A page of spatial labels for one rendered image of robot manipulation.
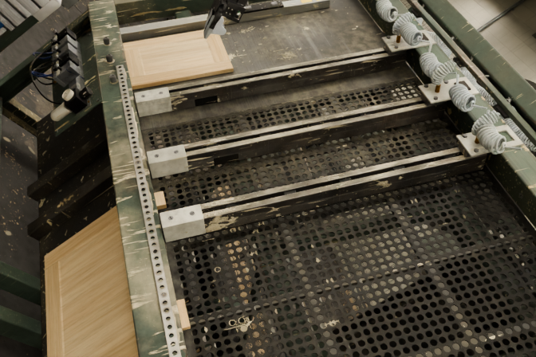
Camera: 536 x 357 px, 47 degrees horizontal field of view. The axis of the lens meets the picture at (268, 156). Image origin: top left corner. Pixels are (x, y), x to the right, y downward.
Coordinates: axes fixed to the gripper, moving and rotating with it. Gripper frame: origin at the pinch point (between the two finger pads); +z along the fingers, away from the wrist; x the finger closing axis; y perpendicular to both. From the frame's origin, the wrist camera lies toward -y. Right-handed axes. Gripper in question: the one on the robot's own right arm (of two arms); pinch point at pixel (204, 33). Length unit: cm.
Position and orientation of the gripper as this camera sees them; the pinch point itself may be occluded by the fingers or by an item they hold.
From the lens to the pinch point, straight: 197.5
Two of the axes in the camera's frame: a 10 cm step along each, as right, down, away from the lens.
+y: 8.6, 2.7, 4.2
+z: -4.6, 7.6, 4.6
